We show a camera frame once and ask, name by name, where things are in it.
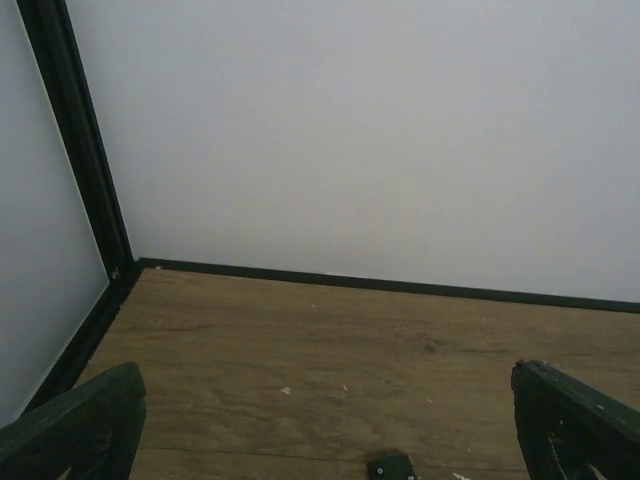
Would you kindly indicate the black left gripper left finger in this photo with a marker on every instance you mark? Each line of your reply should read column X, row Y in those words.
column 90, row 432

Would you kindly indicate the black enclosure frame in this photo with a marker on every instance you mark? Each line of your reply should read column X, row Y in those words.
column 51, row 36

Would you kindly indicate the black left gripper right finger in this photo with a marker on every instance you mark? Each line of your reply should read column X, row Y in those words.
column 569, row 430

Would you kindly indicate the black remote control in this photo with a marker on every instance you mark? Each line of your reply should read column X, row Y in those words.
column 391, row 467

